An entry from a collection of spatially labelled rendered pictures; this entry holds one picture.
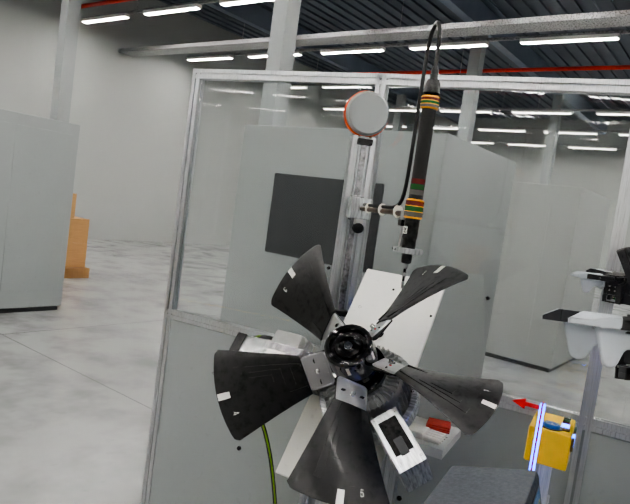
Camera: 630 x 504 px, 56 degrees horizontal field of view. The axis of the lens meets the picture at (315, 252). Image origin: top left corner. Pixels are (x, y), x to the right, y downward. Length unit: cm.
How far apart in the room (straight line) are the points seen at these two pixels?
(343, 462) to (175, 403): 151
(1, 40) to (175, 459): 1207
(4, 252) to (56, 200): 76
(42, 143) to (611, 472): 599
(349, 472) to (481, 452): 91
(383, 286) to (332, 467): 70
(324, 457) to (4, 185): 570
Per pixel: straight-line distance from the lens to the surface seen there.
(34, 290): 703
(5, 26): 1423
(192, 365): 269
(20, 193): 680
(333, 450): 137
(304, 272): 165
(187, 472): 283
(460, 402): 138
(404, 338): 176
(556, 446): 165
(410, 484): 154
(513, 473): 82
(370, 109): 212
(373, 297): 186
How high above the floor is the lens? 154
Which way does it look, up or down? 4 degrees down
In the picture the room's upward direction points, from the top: 8 degrees clockwise
